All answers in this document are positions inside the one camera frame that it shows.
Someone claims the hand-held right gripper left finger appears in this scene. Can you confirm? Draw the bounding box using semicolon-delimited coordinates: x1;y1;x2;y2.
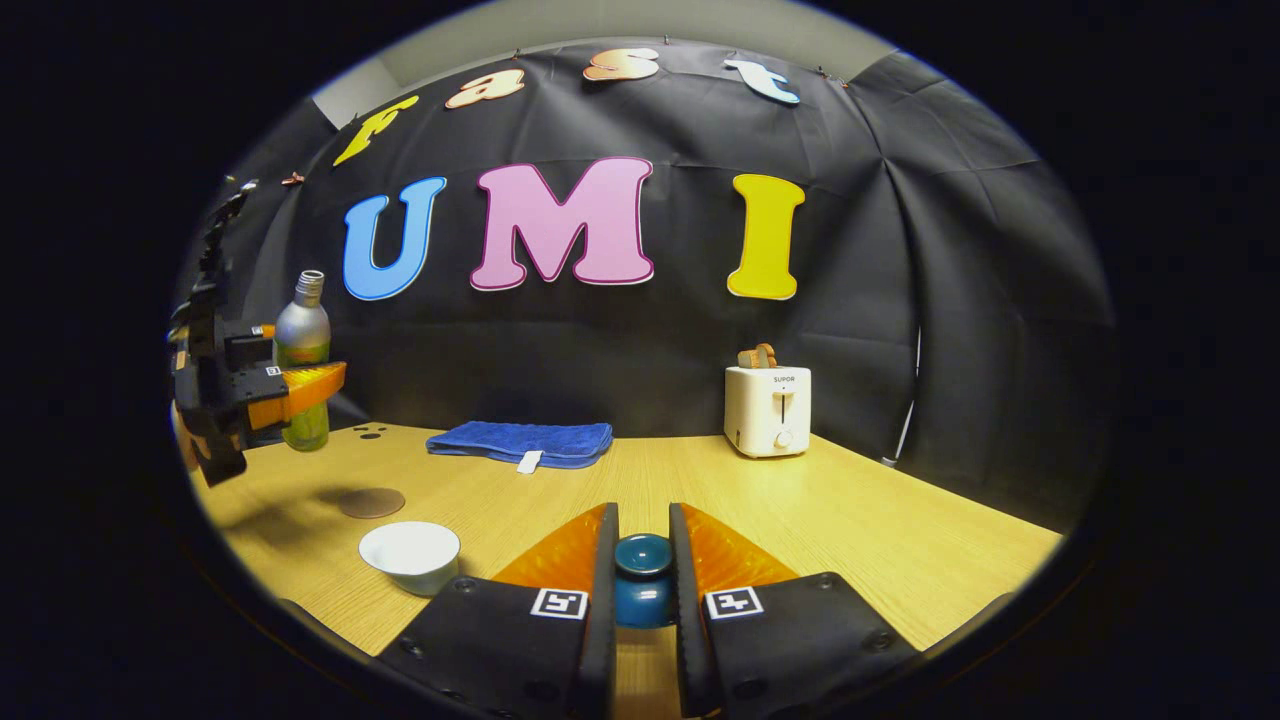
378;502;621;720

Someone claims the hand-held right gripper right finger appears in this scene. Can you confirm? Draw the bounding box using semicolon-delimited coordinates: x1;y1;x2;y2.
668;502;921;720

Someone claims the silver green label water bottle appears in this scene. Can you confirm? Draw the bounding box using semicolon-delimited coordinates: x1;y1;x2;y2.
273;270;333;453

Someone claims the dark blue teacup lid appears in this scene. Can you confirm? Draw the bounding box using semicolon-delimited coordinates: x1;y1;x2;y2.
612;533;676;629

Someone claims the round brown coaster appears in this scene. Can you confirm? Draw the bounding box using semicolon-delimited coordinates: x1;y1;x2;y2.
335;487;407;520

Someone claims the white teacup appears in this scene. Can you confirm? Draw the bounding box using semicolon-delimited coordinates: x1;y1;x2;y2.
358;520;462;597

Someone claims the folded blue towel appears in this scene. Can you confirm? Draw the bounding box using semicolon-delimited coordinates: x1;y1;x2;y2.
426;420;614;474

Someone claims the white toaster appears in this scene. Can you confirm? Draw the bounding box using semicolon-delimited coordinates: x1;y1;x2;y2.
724;365;813;459

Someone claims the black backdrop cloth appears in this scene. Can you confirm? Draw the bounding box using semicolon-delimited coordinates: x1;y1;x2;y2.
175;38;1119;531

